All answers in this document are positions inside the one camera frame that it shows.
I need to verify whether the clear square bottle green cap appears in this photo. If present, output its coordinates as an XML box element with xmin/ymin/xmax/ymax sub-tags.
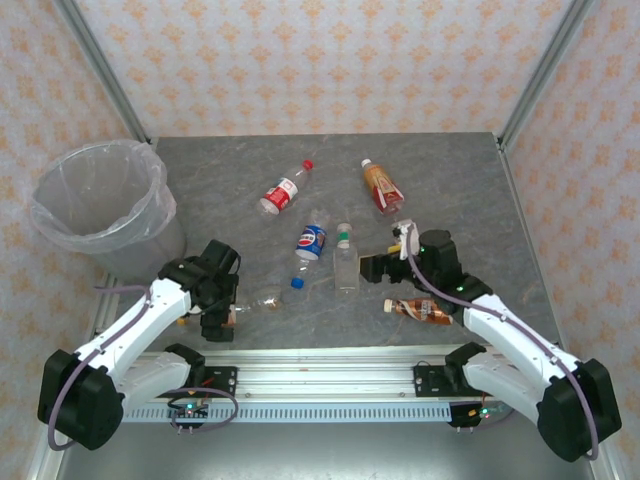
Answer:
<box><xmin>332</xmin><ymin>222</ymin><xmax>360</xmax><ymax>294</ymax></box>

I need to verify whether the clear crushed plastic bottle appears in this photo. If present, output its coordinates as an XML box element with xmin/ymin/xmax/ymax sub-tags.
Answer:
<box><xmin>233</xmin><ymin>283</ymin><xmax>285</xmax><ymax>315</ymax></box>

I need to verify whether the brown crushed coffee bottle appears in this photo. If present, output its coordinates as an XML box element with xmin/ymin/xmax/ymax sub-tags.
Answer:
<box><xmin>383</xmin><ymin>297</ymin><xmax>456</xmax><ymax>327</ymax></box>

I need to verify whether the blue label cola bottle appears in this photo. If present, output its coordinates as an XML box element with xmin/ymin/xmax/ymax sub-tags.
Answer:
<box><xmin>290</xmin><ymin>209</ymin><xmax>331</xmax><ymax>291</ymax></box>

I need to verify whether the orange tea bottle white cap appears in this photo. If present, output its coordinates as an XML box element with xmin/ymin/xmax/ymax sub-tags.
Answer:
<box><xmin>360</xmin><ymin>158</ymin><xmax>405</xmax><ymax>217</ymax></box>

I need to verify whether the clear plastic waste bin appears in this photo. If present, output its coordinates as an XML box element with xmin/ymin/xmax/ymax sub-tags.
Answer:
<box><xmin>29</xmin><ymin>140</ymin><xmax>189</xmax><ymax>282</ymax></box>

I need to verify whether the clear plastic bin liner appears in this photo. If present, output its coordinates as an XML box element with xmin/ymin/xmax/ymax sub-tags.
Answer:
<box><xmin>29</xmin><ymin>139</ymin><xmax>177</xmax><ymax>254</ymax></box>

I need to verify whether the small electronics board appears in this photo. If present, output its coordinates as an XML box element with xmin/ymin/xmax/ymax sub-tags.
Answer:
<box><xmin>167</xmin><ymin>399</ymin><xmax>210</xmax><ymax>422</ymax></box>
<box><xmin>467</xmin><ymin>403</ymin><xmax>509</xmax><ymax>422</ymax></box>

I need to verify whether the red label water bottle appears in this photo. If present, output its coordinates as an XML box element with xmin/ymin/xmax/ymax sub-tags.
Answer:
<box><xmin>257</xmin><ymin>158</ymin><xmax>315</xmax><ymax>221</ymax></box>

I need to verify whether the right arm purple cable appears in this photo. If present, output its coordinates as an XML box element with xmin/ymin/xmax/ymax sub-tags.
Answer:
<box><xmin>406</xmin><ymin>227</ymin><xmax>600</xmax><ymax>462</ymax></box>

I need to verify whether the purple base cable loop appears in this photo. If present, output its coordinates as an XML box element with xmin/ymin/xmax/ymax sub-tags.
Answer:
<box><xmin>449</xmin><ymin>394</ymin><xmax>517</xmax><ymax>432</ymax></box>
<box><xmin>168</xmin><ymin>387</ymin><xmax>240</xmax><ymax>435</ymax></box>

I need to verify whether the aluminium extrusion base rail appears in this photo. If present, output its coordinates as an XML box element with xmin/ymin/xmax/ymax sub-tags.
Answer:
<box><xmin>124</xmin><ymin>343</ymin><xmax>569</xmax><ymax>404</ymax></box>

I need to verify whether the slotted grey cable duct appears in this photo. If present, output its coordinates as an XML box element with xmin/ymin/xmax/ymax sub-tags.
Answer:
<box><xmin>122</xmin><ymin>402</ymin><xmax>454</xmax><ymax>424</ymax></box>

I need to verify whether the aluminium frame post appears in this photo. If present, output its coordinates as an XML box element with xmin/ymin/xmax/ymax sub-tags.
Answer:
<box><xmin>497</xmin><ymin>0</ymin><xmax>599</xmax><ymax>151</ymax></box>
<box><xmin>52</xmin><ymin>0</ymin><xmax>151</xmax><ymax>146</ymax></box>

